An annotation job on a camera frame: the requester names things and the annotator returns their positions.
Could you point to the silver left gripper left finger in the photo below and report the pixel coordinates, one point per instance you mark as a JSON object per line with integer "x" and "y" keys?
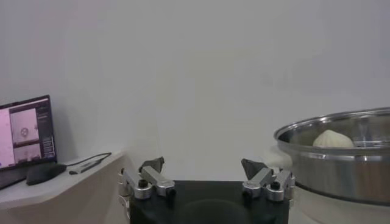
{"x": 157, "y": 179}

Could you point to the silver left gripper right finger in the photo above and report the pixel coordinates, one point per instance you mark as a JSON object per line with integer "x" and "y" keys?
{"x": 259, "y": 179}

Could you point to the white steamed baozi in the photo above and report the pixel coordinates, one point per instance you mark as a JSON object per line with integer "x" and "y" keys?
{"x": 333, "y": 140}

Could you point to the stainless steel steamer basket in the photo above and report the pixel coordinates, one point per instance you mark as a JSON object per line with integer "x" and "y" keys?
{"x": 335, "y": 173}

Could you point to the grey USB hub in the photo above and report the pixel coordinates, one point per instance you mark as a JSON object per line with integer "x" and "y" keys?
{"x": 85, "y": 167}

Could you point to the white side table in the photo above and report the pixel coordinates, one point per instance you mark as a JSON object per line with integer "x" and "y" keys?
{"x": 61, "y": 204}

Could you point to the black computer mouse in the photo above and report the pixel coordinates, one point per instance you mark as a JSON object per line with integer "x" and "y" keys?
{"x": 44, "y": 174}

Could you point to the black laptop with pink screen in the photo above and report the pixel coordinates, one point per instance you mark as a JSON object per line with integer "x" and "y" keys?
{"x": 27, "y": 134}

